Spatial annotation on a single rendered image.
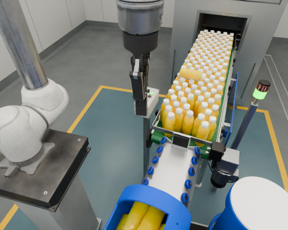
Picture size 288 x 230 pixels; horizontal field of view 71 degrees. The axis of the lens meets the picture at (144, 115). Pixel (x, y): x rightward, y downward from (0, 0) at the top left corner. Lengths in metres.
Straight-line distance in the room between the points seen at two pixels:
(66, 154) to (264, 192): 0.93
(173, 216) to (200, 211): 1.38
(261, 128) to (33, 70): 2.68
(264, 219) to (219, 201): 1.19
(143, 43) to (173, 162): 0.87
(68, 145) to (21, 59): 0.45
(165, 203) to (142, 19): 0.57
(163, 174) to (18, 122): 0.73
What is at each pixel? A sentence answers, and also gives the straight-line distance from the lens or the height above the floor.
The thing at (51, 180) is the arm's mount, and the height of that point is 1.10.
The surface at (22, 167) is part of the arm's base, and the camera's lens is 1.08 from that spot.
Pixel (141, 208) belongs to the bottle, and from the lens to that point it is 0.84.
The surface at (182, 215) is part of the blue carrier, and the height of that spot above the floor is 1.19.
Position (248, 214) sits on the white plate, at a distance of 1.02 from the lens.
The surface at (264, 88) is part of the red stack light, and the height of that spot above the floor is 1.24.
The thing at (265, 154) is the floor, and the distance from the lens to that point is 2.74.
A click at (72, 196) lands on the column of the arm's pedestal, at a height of 0.75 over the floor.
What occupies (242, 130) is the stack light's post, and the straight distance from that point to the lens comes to 1.56.
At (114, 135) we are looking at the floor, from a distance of 2.57.
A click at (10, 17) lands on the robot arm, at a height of 1.68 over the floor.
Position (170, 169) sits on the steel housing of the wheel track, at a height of 0.93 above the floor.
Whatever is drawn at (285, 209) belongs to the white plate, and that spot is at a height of 1.04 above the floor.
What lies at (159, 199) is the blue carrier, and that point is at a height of 1.23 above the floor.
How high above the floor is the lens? 1.90
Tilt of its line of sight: 43 degrees down
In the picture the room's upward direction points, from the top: straight up
